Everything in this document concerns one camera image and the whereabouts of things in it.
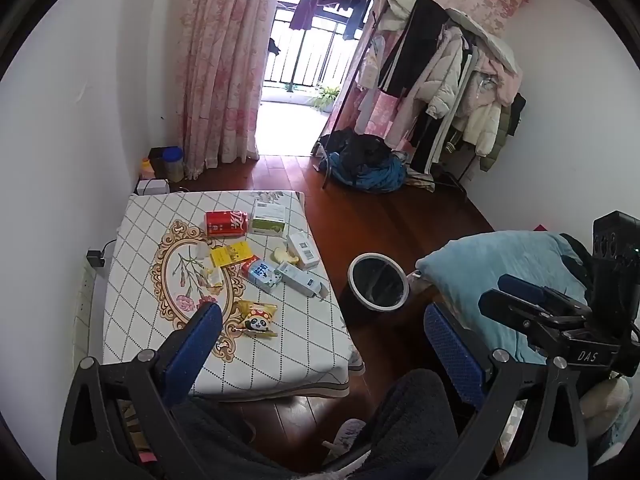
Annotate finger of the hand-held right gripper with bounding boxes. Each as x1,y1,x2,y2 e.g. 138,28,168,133
478,290,601,347
497,274,593,313

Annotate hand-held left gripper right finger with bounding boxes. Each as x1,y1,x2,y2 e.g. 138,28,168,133
424,304,588,480

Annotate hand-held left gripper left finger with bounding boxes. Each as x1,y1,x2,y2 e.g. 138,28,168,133
57,301,226,480

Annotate green and white box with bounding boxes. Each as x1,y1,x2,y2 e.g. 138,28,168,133
250,200,288,237

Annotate light blue pillow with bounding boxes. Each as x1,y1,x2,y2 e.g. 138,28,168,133
415,230,598,366

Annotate panda snack packet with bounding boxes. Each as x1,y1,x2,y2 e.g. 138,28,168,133
235,300,279,338

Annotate person's dark fleece pants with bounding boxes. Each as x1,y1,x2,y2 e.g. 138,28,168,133
170,367,461,480

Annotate checked floral tablecloth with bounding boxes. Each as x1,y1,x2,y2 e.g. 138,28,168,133
102,190,353,401

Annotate blue and white milk carton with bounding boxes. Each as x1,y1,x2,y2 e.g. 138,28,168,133
240,256,283,294

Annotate cream cloth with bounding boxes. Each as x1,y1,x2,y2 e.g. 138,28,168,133
580,377,633,436

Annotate red soda can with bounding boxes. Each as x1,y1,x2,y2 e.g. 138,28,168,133
204,210,249,238

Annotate long white teal box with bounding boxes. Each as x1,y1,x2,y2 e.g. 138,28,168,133
276,261,331,301

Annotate white power strip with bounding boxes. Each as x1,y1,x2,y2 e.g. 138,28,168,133
74,265,97,343

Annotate white barcode box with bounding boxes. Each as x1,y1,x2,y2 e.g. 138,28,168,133
286,231,321,269

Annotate jar with blue lid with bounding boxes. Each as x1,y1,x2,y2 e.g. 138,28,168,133
164,146,185,182

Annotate black box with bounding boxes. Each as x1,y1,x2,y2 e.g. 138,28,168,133
148,147,168,181

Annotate blue cloth pile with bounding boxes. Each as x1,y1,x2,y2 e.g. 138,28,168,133
322,152,408,194

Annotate black clothing pile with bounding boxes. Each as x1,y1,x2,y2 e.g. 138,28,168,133
327,128,398,168

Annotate row of hanging coats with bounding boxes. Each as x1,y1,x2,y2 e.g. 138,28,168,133
357,0,528,176

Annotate black clothes rack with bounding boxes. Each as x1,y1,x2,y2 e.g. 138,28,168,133
320,10,476,191

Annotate potted green plant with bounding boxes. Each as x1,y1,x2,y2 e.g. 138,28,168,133
310,85,342,111

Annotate balcony railing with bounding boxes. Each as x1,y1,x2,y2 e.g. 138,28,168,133
265,15,361,86

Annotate hanging maroon garment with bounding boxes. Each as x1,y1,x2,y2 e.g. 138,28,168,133
290,0,322,31

